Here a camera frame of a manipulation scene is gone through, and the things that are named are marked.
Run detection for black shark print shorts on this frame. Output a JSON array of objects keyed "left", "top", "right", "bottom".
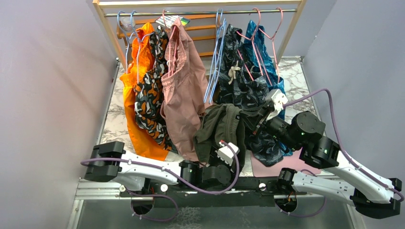
[{"left": 215, "top": 24, "right": 282, "bottom": 167}]

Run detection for blue hanger on orange shorts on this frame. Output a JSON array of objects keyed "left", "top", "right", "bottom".
[{"left": 117, "top": 11, "right": 155, "bottom": 87}]

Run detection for blue wire hanger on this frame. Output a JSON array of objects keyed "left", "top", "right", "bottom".
[{"left": 203, "top": 9, "right": 227, "bottom": 104}]

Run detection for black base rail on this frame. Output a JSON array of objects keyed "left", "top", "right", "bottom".
[{"left": 120, "top": 177, "right": 308, "bottom": 208}]

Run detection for metal hanging rod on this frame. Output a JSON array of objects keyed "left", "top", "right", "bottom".
[{"left": 104, "top": 9, "right": 298, "bottom": 17}]

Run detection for blue shark print shorts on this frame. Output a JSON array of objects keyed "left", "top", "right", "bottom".
[{"left": 244, "top": 20, "right": 293, "bottom": 164}]

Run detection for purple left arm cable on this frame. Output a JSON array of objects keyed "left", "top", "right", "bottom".
[{"left": 80, "top": 141, "right": 241, "bottom": 196}]

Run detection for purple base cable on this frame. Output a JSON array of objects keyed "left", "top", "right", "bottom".
[
  {"left": 126, "top": 189, "right": 180, "bottom": 222},
  {"left": 274, "top": 170, "right": 327, "bottom": 219}
]

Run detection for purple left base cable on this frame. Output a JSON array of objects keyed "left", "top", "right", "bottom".
[{"left": 126, "top": 189, "right": 180, "bottom": 222}]

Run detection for wooden ladder shelf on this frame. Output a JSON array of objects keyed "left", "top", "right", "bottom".
[{"left": 116, "top": 13, "right": 216, "bottom": 62}]

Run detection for olive green shorts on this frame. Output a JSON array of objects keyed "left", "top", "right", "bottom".
[{"left": 193, "top": 104, "right": 246, "bottom": 170}]

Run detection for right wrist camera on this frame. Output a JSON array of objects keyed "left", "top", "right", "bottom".
[{"left": 265, "top": 89, "right": 288, "bottom": 121}]

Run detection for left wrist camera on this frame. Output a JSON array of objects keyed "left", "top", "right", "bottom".
[{"left": 216, "top": 142, "right": 240, "bottom": 166}]

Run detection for pink mat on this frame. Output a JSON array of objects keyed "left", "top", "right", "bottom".
[{"left": 251, "top": 150, "right": 321, "bottom": 177}]

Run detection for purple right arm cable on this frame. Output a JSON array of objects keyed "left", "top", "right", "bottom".
[{"left": 283, "top": 88, "right": 405, "bottom": 203}]

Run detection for colourful marker box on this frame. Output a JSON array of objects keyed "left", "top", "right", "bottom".
[{"left": 155, "top": 15, "right": 191, "bottom": 28}]

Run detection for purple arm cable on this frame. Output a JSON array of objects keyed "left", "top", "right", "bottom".
[
  {"left": 80, "top": 141, "right": 241, "bottom": 196},
  {"left": 283, "top": 88, "right": 405, "bottom": 203}
]

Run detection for orange black camo shorts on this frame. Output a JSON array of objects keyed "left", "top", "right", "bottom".
[{"left": 135, "top": 26, "right": 177, "bottom": 153}]

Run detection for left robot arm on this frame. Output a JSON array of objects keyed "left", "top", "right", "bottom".
[{"left": 80, "top": 141, "right": 241, "bottom": 196}]

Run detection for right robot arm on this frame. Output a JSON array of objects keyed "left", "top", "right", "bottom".
[{"left": 240, "top": 102, "right": 402, "bottom": 219}]

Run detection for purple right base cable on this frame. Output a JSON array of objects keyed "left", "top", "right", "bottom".
[{"left": 274, "top": 170, "right": 327, "bottom": 219}]

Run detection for pink hanger on pink shorts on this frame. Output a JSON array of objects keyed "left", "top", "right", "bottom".
[{"left": 161, "top": 9, "right": 182, "bottom": 76}]

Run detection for dusty pink shorts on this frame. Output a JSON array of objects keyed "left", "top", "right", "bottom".
[{"left": 160, "top": 20, "right": 208, "bottom": 161}]

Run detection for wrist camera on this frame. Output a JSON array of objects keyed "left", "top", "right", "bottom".
[
  {"left": 265, "top": 89, "right": 288, "bottom": 121},
  {"left": 216, "top": 142, "right": 240, "bottom": 166}
]

